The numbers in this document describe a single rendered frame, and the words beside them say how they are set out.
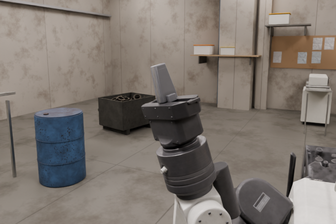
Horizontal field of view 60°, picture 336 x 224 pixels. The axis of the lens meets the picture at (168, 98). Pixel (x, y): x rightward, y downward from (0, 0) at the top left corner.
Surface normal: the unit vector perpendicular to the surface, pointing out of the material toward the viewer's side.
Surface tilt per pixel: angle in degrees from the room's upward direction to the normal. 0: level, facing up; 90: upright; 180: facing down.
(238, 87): 90
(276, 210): 54
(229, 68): 90
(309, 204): 23
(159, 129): 102
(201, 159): 80
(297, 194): 47
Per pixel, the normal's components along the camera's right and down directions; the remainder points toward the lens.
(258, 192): 0.02, -0.44
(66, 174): 0.46, 0.15
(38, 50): 0.89, 0.07
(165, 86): 0.57, -0.04
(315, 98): -0.44, 0.15
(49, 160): -0.15, 0.17
